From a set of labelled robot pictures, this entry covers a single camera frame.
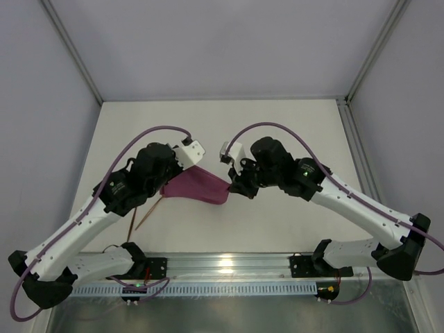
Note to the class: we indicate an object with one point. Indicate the right aluminium corner post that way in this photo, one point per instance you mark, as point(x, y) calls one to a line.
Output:
point(385, 33)

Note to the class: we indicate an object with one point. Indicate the black controller board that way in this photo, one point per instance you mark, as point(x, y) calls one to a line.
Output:
point(327, 292)
point(133, 294)

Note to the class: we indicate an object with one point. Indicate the purple cloth napkin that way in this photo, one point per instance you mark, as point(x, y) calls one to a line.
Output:
point(198, 184)

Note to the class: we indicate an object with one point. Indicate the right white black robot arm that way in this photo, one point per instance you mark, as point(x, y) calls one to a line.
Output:
point(396, 240)

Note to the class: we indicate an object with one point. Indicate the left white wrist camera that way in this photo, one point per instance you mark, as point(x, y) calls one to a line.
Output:
point(189, 153)

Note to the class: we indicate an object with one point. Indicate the copper fork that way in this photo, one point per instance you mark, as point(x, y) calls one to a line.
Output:
point(149, 212)

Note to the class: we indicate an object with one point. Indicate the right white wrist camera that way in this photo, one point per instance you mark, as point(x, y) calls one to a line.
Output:
point(232, 156)

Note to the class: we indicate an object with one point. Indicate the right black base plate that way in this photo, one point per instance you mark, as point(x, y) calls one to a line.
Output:
point(301, 266)

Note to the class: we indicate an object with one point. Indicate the left aluminium corner post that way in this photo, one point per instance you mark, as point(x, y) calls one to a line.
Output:
point(55, 20)

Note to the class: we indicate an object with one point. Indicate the slotted grey cable duct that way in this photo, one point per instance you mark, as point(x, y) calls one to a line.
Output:
point(201, 289)

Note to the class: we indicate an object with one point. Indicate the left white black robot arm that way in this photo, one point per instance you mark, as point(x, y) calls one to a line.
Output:
point(50, 272)

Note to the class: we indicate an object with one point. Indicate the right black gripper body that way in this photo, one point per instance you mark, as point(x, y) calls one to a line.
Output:
point(239, 182)

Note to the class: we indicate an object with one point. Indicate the left black controller board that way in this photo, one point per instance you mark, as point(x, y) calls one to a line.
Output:
point(133, 294)

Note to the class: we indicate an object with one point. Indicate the right black controller board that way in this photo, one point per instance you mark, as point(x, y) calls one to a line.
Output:
point(327, 292)

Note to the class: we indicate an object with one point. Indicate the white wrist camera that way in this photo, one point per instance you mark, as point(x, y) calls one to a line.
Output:
point(189, 153)
point(232, 156)

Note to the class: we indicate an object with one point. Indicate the right aluminium side rail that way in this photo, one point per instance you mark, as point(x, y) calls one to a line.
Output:
point(367, 180)

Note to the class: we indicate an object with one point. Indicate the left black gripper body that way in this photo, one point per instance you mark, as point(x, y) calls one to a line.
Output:
point(174, 172)

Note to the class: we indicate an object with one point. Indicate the copper knife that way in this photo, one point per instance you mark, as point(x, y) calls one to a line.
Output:
point(131, 226)

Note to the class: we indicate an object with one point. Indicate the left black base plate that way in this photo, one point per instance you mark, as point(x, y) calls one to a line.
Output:
point(152, 268)

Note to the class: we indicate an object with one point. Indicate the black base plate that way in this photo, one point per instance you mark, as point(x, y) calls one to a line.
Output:
point(152, 268)
point(301, 266)

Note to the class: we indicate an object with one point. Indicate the aluminium corner post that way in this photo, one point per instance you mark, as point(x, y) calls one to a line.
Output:
point(55, 20)
point(385, 33)

